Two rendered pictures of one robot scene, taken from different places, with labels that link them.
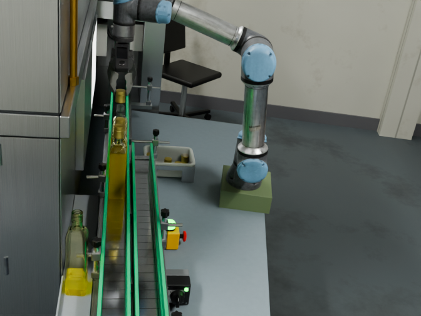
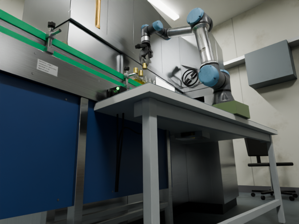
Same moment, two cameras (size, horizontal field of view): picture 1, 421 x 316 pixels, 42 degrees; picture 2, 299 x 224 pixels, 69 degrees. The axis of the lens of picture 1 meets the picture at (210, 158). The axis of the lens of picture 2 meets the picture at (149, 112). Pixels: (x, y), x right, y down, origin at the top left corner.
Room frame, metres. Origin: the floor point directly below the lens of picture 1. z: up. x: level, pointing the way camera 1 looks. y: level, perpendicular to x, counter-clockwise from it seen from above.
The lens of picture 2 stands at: (0.76, -0.73, 0.46)
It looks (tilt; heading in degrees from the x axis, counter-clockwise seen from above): 15 degrees up; 44
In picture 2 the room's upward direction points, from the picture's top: 1 degrees counter-clockwise
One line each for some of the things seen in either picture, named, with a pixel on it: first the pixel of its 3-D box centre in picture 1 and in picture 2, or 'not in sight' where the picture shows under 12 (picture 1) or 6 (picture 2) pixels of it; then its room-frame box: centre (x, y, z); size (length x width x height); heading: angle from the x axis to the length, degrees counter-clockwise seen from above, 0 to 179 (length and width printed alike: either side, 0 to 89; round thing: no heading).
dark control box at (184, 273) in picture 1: (176, 287); (119, 97); (1.38, 0.05, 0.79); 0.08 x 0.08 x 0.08; 11
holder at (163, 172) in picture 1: (161, 164); not in sight; (2.19, 0.21, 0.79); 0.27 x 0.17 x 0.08; 101
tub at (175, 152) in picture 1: (168, 163); not in sight; (2.19, 0.18, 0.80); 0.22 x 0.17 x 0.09; 101
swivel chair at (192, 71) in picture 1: (184, 72); (268, 163); (4.42, 0.31, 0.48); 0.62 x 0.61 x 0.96; 88
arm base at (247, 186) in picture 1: (245, 170); (222, 99); (2.05, -0.15, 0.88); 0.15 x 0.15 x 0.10
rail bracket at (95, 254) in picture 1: (88, 258); not in sight; (1.28, 0.31, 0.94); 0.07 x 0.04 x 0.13; 101
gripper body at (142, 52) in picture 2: (122, 52); (146, 50); (1.87, 0.35, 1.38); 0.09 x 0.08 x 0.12; 11
